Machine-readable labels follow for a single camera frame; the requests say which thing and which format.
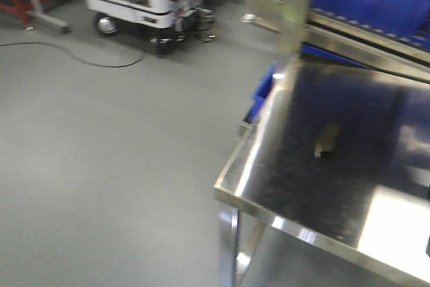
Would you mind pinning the centre-left grey brake pad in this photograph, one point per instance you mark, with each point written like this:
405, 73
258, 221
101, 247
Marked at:
326, 141

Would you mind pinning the steel work table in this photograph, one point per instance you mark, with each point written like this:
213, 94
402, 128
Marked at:
368, 202

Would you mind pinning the blue bin under table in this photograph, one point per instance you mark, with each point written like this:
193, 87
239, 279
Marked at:
261, 93

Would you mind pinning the stainless steel rack frame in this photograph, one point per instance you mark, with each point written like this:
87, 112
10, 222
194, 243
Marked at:
329, 45

